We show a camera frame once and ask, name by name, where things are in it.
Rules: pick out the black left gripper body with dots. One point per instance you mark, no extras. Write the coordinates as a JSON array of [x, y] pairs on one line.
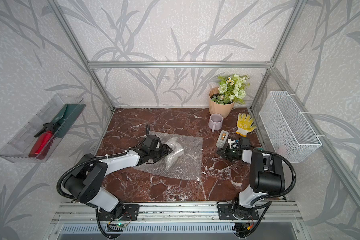
[[158, 153]]

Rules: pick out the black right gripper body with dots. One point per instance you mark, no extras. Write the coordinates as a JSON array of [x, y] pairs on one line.
[[230, 154]]

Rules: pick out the pale pink mug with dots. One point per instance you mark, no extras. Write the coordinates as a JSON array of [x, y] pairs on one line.
[[215, 122]]

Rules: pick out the clear bubble wrap sheet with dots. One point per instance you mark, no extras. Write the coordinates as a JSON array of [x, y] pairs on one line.
[[187, 167], [177, 151]]

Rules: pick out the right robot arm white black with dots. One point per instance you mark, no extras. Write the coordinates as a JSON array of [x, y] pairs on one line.
[[271, 175]]

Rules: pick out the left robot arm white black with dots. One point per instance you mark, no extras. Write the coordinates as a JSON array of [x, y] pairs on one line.
[[83, 182]]

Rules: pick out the small grey tray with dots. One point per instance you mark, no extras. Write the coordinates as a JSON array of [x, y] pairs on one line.
[[222, 139]]

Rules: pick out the yellow work glove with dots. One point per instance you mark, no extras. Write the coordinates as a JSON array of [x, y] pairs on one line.
[[245, 124]]

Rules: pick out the terracotta flower pot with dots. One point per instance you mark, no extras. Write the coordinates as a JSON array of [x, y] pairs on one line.
[[215, 108]]

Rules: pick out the green white artificial flowers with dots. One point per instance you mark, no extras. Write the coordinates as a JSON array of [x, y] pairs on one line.
[[232, 89]]

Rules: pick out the green garden trowel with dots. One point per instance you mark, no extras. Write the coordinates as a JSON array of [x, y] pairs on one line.
[[66, 118]]

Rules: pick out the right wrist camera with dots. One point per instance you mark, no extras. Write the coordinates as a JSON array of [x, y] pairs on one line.
[[233, 144]]

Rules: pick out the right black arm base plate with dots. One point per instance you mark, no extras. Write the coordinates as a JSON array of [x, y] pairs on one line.
[[229, 211]]

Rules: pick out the white wire mesh basket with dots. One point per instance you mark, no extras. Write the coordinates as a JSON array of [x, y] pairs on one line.
[[288, 129]]

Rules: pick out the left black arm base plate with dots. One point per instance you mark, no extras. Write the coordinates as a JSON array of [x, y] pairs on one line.
[[126, 212]]

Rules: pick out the aluminium mounting rail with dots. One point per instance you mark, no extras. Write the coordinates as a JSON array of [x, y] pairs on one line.
[[176, 212]]

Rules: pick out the red handled pruning shears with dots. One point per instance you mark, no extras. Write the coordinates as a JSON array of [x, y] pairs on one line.
[[45, 138]]

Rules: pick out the clear plastic wall bin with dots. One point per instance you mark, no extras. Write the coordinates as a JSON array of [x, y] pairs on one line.
[[19, 147]]

